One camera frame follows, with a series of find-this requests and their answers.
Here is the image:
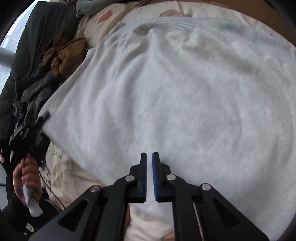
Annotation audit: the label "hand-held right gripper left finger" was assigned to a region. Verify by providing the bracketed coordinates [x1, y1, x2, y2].
[29, 152, 148, 241]

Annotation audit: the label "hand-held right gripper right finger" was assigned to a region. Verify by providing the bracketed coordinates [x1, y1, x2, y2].
[152, 152, 269, 241]

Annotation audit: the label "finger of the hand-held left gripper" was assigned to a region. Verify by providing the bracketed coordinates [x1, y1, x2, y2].
[35, 112, 50, 127]
[38, 130, 50, 145]

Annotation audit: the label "white sweatshirt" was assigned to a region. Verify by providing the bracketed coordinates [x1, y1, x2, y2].
[38, 17, 296, 241]

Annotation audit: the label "person's left hand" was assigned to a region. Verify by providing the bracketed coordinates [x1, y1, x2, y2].
[13, 158, 43, 206]

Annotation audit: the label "grey camouflage garment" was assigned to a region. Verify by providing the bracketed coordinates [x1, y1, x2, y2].
[13, 70, 65, 130]

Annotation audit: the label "bear print bed sheet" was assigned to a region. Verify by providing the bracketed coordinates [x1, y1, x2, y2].
[45, 0, 289, 241]

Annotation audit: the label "person's bare foot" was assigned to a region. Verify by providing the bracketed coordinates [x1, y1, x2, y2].
[162, 230, 176, 241]

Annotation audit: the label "brown garment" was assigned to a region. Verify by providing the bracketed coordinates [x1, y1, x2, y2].
[38, 32, 89, 81]

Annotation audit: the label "window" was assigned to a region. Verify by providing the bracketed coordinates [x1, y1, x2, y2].
[0, 0, 38, 77]

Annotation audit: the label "dark grey pillow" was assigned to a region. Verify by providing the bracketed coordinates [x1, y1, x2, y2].
[0, 1, 82, 149]

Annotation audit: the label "person's legs in black trousers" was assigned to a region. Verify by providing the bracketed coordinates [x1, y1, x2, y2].
[0, 228, 47, 241]

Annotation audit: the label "grey neck pillow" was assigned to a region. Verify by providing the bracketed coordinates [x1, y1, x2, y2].
[75, 0, 121, 17]

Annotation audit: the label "brown cardboard sheet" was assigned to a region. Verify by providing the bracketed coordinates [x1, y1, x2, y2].
[208, 0, 296, 54]

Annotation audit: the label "black cable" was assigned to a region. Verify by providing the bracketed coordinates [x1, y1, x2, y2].
[38, 162, 65, 212]

